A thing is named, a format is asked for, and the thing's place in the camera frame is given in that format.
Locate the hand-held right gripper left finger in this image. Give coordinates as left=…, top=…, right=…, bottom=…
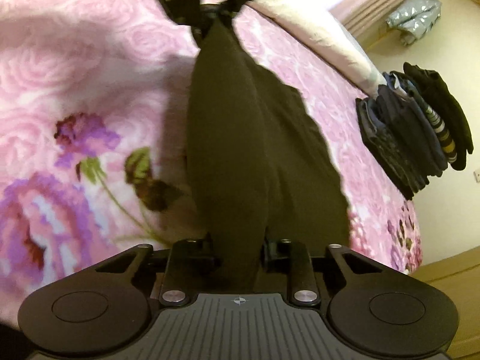
left=94, top=232, right=222, bottom=307

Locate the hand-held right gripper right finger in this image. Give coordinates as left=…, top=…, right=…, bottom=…
left=262, top=237, right=379, bottom=306

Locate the black garment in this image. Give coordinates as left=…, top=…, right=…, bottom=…
left=185, top=15, right=351, bottom=293

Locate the stack of folded dark clothes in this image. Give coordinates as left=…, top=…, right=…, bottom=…
left=354, top=62, right=474, bottom=200

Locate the pink ribbed frame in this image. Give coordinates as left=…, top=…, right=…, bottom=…
left=330, top=0, right=456, bottom=36

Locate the pink floral blanket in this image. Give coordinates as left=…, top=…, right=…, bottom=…
left=0, top=0, right=424, bottom=293

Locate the white quilted duvet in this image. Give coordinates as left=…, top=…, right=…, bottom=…
left=255, top=0, right=387, bottom=96

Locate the silver grey plastic bag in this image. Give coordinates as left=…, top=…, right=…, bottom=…
left=386, top=0, right=443, bottom=47

